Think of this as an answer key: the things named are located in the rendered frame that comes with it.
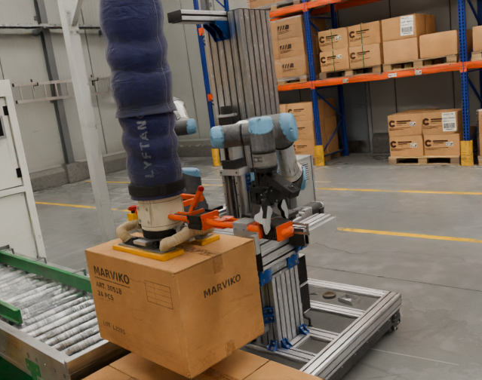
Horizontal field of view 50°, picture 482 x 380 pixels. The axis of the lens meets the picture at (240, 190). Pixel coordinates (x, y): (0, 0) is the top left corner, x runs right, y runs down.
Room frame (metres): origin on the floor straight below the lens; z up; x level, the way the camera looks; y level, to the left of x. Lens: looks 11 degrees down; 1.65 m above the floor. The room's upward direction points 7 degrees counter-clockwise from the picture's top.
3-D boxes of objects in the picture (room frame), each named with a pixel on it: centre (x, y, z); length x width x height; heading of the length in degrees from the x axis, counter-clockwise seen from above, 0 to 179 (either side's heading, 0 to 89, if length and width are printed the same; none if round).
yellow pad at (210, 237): (2.08, 0.26, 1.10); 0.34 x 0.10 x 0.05; 45
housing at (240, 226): (1.68, 0.00, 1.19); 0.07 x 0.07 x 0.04; 45
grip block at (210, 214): (1.83, 0.15, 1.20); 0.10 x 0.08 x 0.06; 135
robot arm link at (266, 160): (1.60, -0.09, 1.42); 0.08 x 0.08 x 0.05
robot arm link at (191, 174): (2.75, 0.27, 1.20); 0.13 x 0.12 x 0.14; 99
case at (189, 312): (2.01, 0.33, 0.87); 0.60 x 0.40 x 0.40; 45
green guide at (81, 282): (3.54, 1.50, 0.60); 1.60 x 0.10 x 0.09; 46
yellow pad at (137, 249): (1.94, 0.39, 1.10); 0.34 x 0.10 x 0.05; 45
